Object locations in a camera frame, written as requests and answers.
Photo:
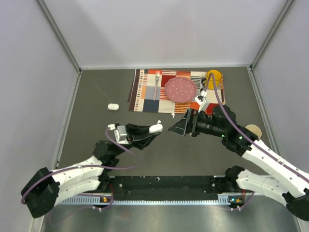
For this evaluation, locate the white charging case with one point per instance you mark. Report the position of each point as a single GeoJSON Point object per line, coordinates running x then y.
{"type": "Point", "coordinates": [155, 128]}

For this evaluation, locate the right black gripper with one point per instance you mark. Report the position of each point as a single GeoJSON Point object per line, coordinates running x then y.
{"type": "Point", "coordinates": [188, 124]}

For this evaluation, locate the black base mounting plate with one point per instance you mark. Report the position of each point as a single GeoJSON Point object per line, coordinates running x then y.
{"type": "Point", "coordinates": [165, 187]}

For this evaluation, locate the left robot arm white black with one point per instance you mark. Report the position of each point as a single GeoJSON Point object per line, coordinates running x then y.
{"type": "Point", "coordinates": [107, 155]}

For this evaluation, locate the yellow mug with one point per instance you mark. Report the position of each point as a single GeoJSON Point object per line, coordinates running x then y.
{"type": "Point", "coordinates": [212, 79]}

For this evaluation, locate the pink handled fork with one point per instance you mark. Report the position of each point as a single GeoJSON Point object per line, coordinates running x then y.
{"type": "Point", "coordinates": [157, 78]}

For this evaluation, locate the pink dotted plate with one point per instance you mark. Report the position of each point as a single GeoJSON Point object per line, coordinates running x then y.
{"type": "Point", "coordinates": [180, 90]}

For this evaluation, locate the patchwork colourful placemat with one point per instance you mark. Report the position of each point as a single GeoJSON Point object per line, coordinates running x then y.
{"type": "Point", "coordinates": [142, 92]}

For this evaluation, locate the grey slotted cable duct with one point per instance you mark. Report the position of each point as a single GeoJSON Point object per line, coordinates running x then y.
{"type": "Point", "coordinates": [218, 199]}

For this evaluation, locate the closed white earbud case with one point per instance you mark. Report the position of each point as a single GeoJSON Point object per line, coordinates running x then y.
{"type": "Point", "coordinates": [113, 107]}

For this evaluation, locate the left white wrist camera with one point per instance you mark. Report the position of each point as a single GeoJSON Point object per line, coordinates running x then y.
{"type": "Point", "coordinates": [120, 133]}

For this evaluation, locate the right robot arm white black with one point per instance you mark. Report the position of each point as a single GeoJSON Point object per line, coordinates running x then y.
{"type": "Point", "coordinates": [285, 184]}

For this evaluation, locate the beige ceramic mug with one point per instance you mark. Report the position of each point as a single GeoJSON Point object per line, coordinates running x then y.
{"type": "Point", "coordinates": [254, 129]}

